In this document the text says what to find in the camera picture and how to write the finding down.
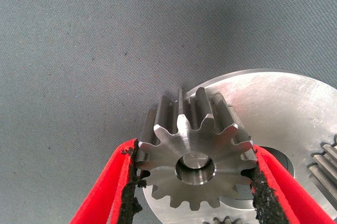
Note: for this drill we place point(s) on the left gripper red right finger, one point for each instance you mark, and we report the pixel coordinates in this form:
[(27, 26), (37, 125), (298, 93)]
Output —
[(279, 197)]

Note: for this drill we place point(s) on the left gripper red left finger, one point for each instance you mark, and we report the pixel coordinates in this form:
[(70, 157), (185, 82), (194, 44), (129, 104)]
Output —
[(110, 195)]

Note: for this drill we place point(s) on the large steel gear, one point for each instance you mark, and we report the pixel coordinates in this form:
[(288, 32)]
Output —
[(200, 139)]

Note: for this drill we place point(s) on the small steel gear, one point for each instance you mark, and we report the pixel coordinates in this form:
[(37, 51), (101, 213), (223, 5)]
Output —
[(326, 166), (226, 220)]

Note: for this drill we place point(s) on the round metal plate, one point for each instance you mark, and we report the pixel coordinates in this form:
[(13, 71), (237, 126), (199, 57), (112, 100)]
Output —
[(276, 108)]

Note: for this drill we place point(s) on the dark grey table cloth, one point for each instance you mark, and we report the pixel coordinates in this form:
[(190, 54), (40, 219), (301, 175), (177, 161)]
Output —
[(79, 50)]

